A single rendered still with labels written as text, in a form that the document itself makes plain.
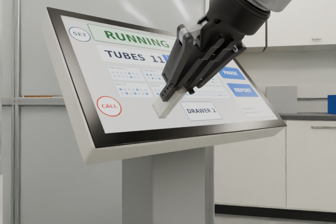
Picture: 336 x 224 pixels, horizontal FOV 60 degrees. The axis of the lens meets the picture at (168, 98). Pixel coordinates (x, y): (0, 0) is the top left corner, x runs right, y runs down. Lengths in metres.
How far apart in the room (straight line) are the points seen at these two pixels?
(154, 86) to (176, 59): 0.16
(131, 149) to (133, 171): 0.22
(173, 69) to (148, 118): 0.11
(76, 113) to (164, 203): 0.29
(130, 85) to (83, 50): 0.10
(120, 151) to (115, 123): 0.04
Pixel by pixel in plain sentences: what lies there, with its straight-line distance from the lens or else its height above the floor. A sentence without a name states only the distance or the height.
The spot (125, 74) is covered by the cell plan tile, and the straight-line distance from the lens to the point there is 0.53.
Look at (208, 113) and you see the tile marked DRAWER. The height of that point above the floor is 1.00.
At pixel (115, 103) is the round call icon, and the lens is 0.47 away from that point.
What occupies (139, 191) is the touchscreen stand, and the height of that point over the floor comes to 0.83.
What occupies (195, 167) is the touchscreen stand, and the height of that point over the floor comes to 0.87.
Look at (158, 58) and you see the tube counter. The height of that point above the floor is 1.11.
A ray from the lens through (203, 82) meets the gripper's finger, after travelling 0.47.
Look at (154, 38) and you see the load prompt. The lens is 0.69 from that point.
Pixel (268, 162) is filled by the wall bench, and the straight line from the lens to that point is 2.69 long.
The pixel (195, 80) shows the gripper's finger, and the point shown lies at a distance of 0.45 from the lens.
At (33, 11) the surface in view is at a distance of 1.72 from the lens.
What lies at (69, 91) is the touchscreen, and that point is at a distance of 0.48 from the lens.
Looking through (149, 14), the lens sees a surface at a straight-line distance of 1.45.
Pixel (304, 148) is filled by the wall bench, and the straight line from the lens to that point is 2.72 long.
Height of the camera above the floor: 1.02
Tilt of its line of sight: 1 degrees up
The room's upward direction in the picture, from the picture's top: straight up
